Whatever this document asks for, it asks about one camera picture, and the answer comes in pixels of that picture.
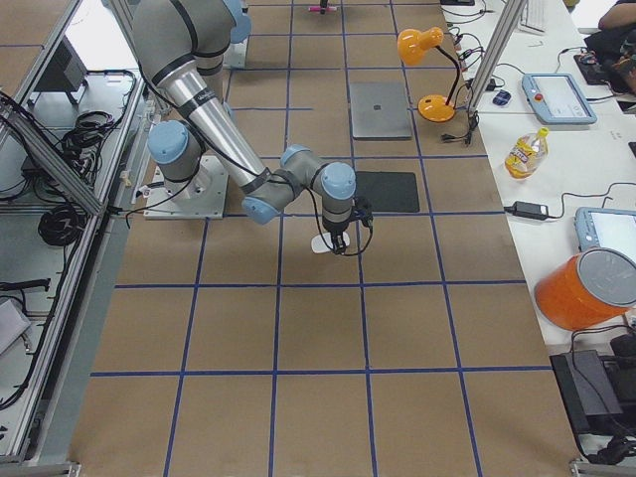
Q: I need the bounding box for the person at desk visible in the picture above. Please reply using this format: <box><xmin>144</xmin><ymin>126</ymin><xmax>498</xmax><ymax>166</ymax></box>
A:
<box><xmin>584</xmin><ymin>0</ymin><xmax>635</xmax><ymax>94</ymax></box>

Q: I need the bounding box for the orange bucket with lid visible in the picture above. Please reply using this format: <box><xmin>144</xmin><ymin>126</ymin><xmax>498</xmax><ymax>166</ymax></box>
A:
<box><xmin>534</xmin><ymin>247</ymin><xmax>635</xmax><ymax>331</ymax></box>

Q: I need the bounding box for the blue teach pendant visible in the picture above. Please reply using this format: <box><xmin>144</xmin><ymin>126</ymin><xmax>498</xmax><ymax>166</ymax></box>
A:
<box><xmin>574</xmin><ymin>207</ymin><xmax>636</xmax><ymax>261</ymax></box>
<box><xmin>521</xmin><ymin>74</ymin><xmax>597</xmax><ymax>125</ymax></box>

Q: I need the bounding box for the pink marker pen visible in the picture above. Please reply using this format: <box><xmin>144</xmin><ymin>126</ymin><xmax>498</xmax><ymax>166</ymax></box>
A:
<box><xmin>308</xmin><ymin>6</ymin><xmax>338</xmax><ymax>14</ymax></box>

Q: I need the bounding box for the aluminium frame post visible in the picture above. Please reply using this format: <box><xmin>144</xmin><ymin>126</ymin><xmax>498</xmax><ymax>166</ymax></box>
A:
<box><xmin>467</xmin><ymin>0</ymin><xmax>525</xmax><ymax>114</ymax></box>

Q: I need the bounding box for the silver laptop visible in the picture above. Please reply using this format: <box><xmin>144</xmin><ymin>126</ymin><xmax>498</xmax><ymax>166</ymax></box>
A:
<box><xmin>349</xmin><ymin>81</ymin><xmax>412</xmax><ymax>140</ymax></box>

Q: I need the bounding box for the black power adapter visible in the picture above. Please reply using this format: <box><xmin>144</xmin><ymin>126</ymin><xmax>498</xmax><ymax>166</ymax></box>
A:
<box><xmin>507</xmin><ymin>201</ymin><xmax>550</xmax><ymax>221</ymax></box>

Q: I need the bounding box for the yellow drink bottle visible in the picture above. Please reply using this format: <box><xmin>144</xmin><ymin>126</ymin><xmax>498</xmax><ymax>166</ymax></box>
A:
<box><xmin>504</xmin><ymin>127</ymin><xmax>550</xmax><ymax>179</ymax></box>

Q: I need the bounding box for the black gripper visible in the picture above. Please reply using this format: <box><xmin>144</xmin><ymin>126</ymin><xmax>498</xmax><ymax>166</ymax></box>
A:
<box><xmin>322</xmin><ymin>222</ymin><xmax>350</xmax><ymax>255</ymax></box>

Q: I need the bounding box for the orange desk lamp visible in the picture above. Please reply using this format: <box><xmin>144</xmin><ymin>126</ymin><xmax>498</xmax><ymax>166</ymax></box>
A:
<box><xmin>397</xmin><ymin>27</ymin><xmax>457</xmax><ymax>124</ymax></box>

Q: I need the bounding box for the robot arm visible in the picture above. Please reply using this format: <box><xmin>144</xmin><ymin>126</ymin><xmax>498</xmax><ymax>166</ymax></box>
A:
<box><xmin>132</xmin><ymin>1</ymin><xmax>356</xmax><ymax>254</ymax></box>

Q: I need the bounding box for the white computer mouse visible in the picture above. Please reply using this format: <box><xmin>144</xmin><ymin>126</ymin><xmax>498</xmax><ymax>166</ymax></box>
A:
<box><xmin>311</xmin><ymin>233</ymin><xmax>333</xmax><ymax>253</ymax></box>

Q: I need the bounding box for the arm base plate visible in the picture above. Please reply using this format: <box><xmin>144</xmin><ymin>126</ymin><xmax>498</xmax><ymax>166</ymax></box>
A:
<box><xmin>143</xmin><ymin>154</ymin><xmax>229</xmax><ymax>220</ymax></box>

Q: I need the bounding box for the black mousepad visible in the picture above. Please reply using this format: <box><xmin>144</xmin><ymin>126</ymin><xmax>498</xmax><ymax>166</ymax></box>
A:
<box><xmin>355</xmin><ymin>171</ymin><xmax>420</xmax><ymax>213</ymax></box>

